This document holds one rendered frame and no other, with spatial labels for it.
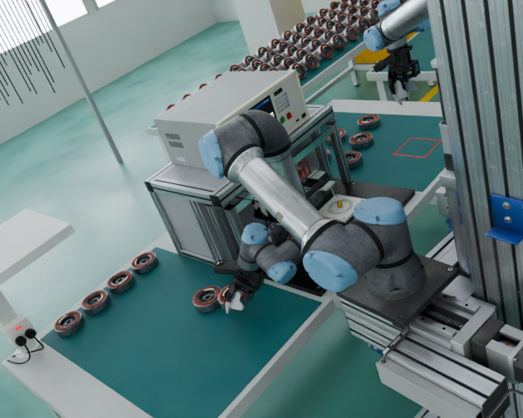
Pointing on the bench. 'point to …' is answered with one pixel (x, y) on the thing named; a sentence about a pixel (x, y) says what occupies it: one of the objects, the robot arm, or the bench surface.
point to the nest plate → (339, 208)
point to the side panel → (186, 227)
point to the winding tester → (228, 109)
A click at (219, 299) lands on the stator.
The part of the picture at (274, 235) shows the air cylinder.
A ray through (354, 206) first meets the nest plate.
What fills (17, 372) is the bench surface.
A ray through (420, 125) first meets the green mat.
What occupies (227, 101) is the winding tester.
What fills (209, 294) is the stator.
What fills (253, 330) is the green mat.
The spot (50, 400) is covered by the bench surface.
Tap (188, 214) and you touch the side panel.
